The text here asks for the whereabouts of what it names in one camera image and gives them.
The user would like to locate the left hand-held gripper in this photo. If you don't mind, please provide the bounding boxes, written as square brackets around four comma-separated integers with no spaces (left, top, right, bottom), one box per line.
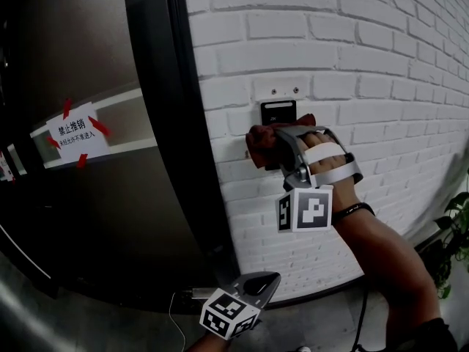
[199,271,282,341]

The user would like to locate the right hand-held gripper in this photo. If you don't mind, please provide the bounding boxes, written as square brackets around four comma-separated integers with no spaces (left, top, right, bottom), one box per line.
[274,125,364,233]

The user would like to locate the dark red cloth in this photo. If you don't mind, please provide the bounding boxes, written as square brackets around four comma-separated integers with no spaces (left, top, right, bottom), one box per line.
[245,114,316,170]

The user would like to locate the black wall access reader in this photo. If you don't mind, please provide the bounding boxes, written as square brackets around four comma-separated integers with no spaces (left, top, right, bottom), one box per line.
[259,99,298,172]

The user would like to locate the person's left forearm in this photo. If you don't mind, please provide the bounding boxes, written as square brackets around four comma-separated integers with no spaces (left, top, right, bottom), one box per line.
[182,330,229,352]

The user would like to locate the person's right forearm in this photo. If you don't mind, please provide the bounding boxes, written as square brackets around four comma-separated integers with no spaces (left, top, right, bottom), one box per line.
[329,176,446,346]

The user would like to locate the person's right hand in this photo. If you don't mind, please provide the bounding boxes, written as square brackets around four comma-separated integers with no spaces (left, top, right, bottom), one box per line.
[303,131,355,177]

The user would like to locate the black wristband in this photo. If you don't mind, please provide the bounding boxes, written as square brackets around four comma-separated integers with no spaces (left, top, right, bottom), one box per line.
[331,202,377,222]

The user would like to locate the green potted plant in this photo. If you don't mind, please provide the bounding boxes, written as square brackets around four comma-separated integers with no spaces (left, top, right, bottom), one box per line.
[417,174,469,300]

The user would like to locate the person's black sleeve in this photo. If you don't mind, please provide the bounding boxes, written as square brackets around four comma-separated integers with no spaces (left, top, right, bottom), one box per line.
[386,317,459,352]

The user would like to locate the glass door with frosted band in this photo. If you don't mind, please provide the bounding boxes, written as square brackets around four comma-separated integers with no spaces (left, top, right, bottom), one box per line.
[0,0,59,300]
[7,0,221,304]

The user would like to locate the large white paper sign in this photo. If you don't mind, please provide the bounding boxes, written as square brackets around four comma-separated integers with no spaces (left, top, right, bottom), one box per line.
[45,103,110,163]

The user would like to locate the small white paper sign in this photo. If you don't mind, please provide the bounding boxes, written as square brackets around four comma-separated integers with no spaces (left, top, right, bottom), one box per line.
[0,152,16,183]

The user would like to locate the metal door floor bracket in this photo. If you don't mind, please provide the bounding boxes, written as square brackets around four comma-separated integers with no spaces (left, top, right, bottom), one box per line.
[189,287,221,301]

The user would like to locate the thin white cable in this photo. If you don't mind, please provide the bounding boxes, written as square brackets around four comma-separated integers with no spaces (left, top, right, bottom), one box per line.
[169,291,187,352]

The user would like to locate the black cable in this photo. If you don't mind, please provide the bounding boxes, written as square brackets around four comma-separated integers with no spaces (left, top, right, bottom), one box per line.
[350,287,369,352]

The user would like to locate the white wall mounting plate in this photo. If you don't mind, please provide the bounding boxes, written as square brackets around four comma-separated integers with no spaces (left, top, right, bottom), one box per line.
[252,75,311,104]

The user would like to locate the black door frame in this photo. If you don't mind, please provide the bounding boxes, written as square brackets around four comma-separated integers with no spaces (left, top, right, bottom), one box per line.
[123,0,242,295]

